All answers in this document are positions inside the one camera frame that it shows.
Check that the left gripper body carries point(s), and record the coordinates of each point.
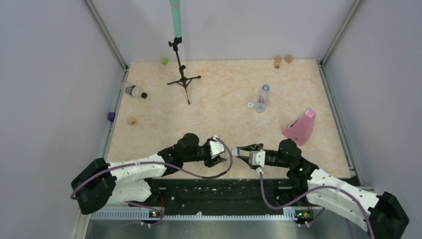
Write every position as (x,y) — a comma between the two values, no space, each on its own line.
(203,153)

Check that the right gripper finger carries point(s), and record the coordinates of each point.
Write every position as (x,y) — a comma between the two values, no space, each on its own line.
(245,159)
(252,147)

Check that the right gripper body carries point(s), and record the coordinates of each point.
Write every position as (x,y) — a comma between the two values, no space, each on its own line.
(273,158)

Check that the blue Pocari Sweat cap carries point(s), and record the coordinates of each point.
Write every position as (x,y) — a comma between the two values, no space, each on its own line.
(235,152)

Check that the clear plastic bottle white cap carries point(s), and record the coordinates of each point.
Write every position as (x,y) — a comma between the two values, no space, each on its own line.
(263,97)

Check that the clear plastic bottle blue label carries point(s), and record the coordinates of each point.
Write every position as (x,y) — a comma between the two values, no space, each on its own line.
(227,154)

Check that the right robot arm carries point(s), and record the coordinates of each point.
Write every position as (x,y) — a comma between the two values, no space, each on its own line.
(380,216)

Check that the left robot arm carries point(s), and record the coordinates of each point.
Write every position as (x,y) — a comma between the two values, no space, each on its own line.
(104,183)

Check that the small clear bottle black cap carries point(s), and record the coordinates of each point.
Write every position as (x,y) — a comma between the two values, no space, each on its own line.
(135,91)

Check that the black tripod stand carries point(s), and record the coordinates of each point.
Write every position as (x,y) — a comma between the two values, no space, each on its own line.
(183,81)

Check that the wooden cube with cross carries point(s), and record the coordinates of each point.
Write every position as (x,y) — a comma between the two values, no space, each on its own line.
(131,121)

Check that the tall wooden block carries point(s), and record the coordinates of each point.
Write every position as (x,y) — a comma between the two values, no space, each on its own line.
(277,63)

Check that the small wooden cube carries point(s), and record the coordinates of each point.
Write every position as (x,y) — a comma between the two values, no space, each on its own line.
(288,59)

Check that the purple block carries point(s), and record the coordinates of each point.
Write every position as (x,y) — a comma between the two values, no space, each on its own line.
(111,116)

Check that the green foam microphone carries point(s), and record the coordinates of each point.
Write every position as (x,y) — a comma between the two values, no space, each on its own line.
(176,17)

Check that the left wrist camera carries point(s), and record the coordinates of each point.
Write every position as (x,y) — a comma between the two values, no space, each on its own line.
(216,146)

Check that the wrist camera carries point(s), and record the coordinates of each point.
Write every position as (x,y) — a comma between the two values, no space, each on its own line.
(257,159)
(216,146)

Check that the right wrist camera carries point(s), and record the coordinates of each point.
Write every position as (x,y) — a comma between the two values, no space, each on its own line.
(257,159)

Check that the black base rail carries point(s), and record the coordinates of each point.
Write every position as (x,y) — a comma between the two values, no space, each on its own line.
(218,197)

